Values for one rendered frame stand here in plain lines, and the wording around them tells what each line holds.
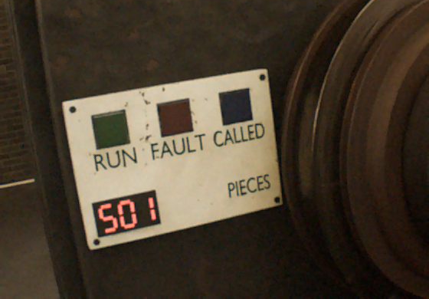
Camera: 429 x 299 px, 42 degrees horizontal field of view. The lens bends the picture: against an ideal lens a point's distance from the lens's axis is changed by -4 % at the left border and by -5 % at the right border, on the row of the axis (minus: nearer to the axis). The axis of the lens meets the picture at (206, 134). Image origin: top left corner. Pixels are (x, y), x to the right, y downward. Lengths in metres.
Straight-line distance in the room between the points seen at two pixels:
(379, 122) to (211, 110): 0.21
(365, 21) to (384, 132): 0.13
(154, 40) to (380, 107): 0.28
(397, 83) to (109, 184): 0.35
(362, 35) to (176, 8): 0.23
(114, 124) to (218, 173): 0.15
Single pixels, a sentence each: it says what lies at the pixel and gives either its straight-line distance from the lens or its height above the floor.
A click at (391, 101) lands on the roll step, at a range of 0.65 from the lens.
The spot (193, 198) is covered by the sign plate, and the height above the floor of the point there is 1.10.
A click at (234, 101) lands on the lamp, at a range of 0.73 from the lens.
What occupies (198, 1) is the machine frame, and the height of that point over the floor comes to 1.34.
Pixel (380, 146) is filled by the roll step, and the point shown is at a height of 1.15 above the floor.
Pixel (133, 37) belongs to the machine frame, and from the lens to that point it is 0.71.
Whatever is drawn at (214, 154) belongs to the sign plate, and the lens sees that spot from 0.73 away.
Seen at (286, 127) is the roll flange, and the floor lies 1.17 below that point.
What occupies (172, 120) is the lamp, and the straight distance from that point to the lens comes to 0.70.
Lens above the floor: 1.29
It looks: 9 degrees down
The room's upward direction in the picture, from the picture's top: 8 degrees counter-clockwise
